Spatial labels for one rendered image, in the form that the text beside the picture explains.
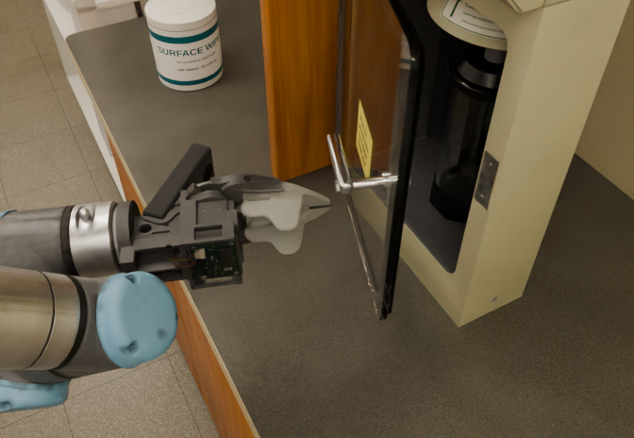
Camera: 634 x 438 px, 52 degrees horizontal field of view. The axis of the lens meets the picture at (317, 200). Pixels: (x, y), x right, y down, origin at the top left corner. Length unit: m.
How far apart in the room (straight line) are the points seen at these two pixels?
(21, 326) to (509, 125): 0.46
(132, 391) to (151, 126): 0.97
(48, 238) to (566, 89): 0.52
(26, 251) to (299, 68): 0.48
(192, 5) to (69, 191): 1.44
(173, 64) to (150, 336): 0.80
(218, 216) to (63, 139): 2.22
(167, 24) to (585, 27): 0.78
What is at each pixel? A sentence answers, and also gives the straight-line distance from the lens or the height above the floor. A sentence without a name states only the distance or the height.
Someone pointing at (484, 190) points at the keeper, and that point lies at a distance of 0.73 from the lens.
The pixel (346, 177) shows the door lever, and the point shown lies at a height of 1.21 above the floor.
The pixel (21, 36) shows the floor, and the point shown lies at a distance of 3.60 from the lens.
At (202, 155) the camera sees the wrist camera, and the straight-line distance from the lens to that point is 0.72.
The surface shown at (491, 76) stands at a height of 1.25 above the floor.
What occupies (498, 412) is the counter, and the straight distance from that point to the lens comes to 0.86.
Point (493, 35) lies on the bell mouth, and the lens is 0.71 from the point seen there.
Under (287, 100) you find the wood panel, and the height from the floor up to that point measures 1.10.
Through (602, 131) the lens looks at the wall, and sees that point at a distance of 1.21.
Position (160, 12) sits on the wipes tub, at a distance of 1.26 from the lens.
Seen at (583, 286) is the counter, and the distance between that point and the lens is 1.01.
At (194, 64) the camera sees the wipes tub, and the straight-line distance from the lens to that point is 1.27.
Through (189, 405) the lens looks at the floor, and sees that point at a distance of 1.93.
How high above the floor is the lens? 1.68
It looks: 45 degrees down
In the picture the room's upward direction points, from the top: straight up
